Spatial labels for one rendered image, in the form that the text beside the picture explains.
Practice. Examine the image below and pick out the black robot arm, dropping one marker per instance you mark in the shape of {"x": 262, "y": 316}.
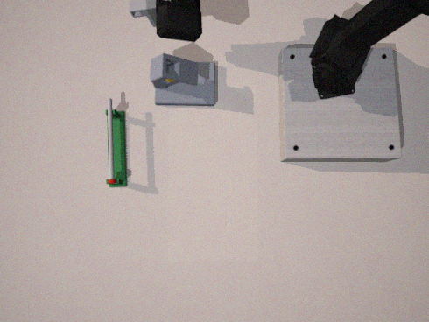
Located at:
{"x": 343, "y": 45}

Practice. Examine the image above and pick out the grey pin with red cap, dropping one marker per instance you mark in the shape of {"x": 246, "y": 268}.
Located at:
{"x": 111, "y": 180}

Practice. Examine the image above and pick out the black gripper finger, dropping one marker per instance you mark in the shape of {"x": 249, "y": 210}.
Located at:
{"x": 159, "y": 3}

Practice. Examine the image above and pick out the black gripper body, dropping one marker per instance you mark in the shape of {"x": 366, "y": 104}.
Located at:
{"x": 179, "y": 20}

